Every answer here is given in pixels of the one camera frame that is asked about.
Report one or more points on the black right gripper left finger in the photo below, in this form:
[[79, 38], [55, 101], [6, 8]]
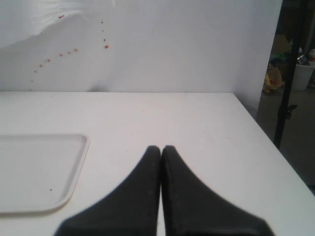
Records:
[[131, 209]]

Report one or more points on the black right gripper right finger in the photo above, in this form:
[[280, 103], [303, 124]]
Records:
[[191, 208]]

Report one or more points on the white rectangular plastic tray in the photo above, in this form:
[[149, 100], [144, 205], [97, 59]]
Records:
[[39, 172]]

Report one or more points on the black tripod stand pole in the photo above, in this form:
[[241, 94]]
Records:
[[285, 110]]

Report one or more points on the yellow plush toy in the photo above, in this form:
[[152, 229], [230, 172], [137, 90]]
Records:
[[273, 80]]

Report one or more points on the white plastic bucket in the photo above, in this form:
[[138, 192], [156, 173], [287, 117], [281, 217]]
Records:
[[301, 77]]

